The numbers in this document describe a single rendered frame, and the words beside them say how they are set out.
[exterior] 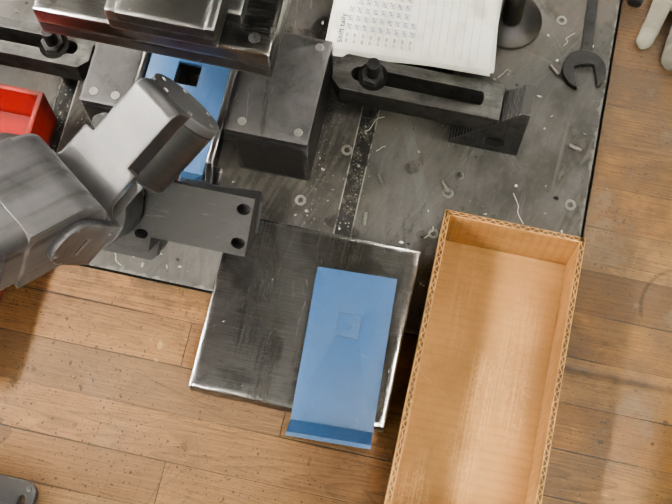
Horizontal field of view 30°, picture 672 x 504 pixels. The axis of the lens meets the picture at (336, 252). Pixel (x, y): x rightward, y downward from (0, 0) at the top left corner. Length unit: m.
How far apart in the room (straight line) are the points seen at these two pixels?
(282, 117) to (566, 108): 0.28
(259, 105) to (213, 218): 0.21
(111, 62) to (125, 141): 0.30
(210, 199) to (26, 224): 0.17
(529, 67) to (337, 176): 0.21
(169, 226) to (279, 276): 0.21
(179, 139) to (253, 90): 0.26
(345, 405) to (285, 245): 0.15
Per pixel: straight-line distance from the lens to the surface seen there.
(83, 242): 0.80
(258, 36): 0.93
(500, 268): 1.12
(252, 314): 1.09
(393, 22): 1.15
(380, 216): 1.13
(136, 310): 1.12
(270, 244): 1.10
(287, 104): 1.08
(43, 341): 1.13
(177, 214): 0.90
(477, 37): 1.15
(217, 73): 1.09
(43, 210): 0.77
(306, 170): 1.12
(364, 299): 1.08
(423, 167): 1.15
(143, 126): 0.82
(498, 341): 1.10
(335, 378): 1.07
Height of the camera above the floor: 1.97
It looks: 72 degrees down
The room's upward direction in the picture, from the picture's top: straight up
